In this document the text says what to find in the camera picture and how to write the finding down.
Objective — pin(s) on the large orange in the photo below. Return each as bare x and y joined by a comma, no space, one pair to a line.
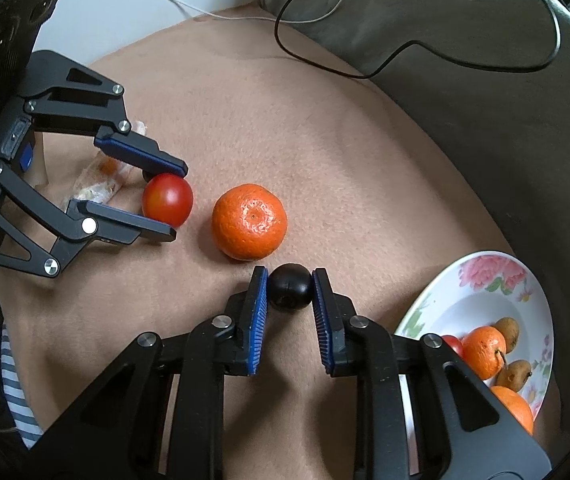
516,406

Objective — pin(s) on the clear plastic bag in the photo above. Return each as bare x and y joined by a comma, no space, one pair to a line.
101,179

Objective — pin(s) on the mandarin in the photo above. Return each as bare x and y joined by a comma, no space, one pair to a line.
248,222
484,349

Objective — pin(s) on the striped cloth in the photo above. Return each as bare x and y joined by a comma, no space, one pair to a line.
24,420

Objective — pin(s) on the large red tomato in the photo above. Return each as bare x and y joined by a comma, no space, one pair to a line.
455,344

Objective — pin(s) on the dark plum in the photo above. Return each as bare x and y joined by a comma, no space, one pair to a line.
148,175
290,287

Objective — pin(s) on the small red tomato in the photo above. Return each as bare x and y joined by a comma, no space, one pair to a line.
168,199

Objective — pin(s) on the grey sofa backrest cushion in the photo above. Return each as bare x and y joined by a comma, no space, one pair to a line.
489,81

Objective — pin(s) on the white floral plate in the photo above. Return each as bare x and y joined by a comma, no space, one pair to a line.
478,290

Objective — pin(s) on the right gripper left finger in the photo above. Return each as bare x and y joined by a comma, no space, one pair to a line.
156,411

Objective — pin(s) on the brown longan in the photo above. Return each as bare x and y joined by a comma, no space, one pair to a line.
510,330
514,375

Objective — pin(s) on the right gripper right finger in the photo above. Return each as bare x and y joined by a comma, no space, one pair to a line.
420,412

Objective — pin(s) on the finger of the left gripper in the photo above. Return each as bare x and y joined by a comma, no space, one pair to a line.
63,96
78,225

